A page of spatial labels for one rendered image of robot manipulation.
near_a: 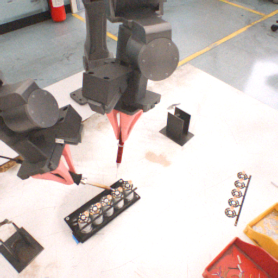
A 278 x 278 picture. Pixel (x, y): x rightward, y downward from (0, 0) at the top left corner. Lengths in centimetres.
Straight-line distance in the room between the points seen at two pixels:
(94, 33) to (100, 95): 39
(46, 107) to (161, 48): 19
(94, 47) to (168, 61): 44
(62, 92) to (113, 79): 59
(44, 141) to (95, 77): 17
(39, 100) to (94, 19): 35
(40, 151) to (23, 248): 24
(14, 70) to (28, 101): 222
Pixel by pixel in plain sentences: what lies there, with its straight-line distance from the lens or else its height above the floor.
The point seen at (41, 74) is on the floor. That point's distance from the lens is 251.
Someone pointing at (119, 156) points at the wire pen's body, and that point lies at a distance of 55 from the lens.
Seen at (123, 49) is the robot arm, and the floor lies 110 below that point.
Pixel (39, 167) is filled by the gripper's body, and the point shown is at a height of 94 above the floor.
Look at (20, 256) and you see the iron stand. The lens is 64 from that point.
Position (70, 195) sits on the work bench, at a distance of 69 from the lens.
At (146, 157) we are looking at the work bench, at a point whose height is 75.
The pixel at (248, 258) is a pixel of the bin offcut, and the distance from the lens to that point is 64.
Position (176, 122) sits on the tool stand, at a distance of 75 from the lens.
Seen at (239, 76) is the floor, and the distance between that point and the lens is 250.
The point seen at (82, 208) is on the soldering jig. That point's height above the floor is 76.
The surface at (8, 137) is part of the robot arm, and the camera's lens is 50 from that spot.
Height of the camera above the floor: 132
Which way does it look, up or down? 47 degrees down
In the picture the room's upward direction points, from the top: straight up
